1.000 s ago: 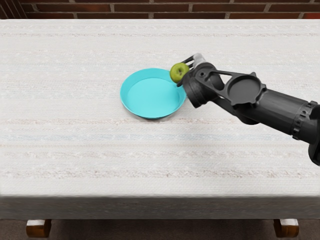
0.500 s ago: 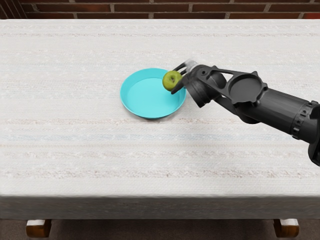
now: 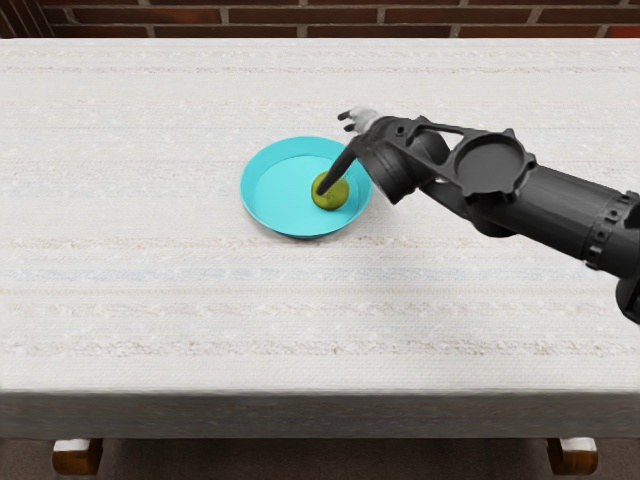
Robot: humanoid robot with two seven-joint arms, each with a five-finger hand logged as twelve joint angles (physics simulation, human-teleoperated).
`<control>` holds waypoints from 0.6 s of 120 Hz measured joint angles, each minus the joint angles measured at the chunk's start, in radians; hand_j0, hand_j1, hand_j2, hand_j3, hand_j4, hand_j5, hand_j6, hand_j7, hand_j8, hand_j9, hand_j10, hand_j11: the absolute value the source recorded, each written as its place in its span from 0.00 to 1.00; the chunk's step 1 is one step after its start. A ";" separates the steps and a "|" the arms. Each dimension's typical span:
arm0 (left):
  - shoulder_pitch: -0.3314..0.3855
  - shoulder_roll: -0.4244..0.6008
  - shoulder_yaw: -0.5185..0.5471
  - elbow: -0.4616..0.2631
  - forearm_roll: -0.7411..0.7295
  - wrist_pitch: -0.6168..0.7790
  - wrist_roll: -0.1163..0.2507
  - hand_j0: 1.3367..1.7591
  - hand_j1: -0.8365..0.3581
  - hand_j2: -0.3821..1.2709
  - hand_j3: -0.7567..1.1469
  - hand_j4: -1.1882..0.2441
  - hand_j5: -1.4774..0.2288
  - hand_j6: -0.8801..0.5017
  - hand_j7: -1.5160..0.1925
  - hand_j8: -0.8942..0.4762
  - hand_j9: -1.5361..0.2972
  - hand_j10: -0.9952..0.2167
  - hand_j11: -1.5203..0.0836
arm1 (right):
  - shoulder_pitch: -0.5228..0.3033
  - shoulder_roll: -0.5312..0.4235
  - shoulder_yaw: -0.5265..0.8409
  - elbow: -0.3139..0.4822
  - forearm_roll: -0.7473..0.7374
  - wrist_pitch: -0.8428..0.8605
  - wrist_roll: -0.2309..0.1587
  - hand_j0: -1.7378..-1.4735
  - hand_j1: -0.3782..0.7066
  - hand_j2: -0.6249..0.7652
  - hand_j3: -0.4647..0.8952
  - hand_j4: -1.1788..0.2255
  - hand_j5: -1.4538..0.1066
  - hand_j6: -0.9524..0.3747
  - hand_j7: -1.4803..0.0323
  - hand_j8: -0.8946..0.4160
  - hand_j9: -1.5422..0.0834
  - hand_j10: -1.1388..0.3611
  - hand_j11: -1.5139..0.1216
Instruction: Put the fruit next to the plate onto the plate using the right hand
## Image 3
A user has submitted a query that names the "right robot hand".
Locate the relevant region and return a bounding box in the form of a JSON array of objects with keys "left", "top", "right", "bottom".
[{"left": 315, "top": 104, "right": 381, "bottom": 197}]

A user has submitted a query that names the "green round fruit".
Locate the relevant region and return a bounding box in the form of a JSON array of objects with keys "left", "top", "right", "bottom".
[{"left": 310, "top": 170, "right": 351, "bottom": 212}]

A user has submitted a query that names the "turquoise plate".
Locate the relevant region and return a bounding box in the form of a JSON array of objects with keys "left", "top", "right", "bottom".
[{"left": 239, "top": 135, "right": 374, "bottom": 240}]

